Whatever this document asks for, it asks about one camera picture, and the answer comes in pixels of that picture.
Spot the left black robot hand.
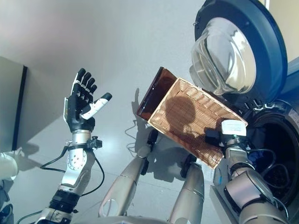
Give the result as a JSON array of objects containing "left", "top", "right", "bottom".
[{"left": 63, "top": 68, "right": 113, "bottom": 133}]

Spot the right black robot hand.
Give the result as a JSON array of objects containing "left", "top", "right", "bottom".
[{"left": 221, "top": 119, "right": 247, "bottom": 140}]

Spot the dark grey washing machine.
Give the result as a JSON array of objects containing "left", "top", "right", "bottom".
[{"left": 210, "top": 93, "right": 299, "bottom": 224}]

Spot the brown wicker laundry basket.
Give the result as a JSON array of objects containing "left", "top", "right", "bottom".
[{"left": 147, "top": 77, "right": 248, "bottom": 170}]

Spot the dark flat panel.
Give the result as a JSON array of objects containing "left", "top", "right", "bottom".
[{"left": 0, "top": 56, "right": 28, "bottom": 152}]

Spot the right silver robot leg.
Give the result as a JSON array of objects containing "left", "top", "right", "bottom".
[{"left": 168, "top": 155, "right": 206, "bottom": 224}]

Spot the silver robot leg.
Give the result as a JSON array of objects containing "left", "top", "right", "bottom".
[
  {"left": 168, "top": 155, "right": 206, "bottom": 224},
  {"left": 98, "top": 129, "right": 159, "bottom": 219}
]

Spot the dark brown wooden stool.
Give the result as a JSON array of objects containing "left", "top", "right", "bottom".
[{"left": 136, "top": 67, "right": 178, "bottom": 122}]

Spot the white rounded object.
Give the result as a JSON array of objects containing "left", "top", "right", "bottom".
[{"left": 0, "top": 151, "right": 19, "bottom": 180}]

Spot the left silver robot leg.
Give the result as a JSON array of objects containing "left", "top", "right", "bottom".
[{"left": 98, "top": 129, "right": 159, "bottom": 219}]

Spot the round glass washer door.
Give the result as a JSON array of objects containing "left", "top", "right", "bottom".
[{"left": 189, "top": 0, "right": 288, "bottom": 103}]

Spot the white counter cabinet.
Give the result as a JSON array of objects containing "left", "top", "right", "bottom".
[{"left": 265, "top": 0, "right": 299, "bottom": 63}]

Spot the grey robot torso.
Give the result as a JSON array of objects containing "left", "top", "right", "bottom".
[{"left": 77, "top": 216, "right": 183, "bottom": 224}]

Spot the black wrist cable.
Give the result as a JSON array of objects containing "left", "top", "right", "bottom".
[{"left": 40, "top": 144, "right": 105, "bottom": 196}]

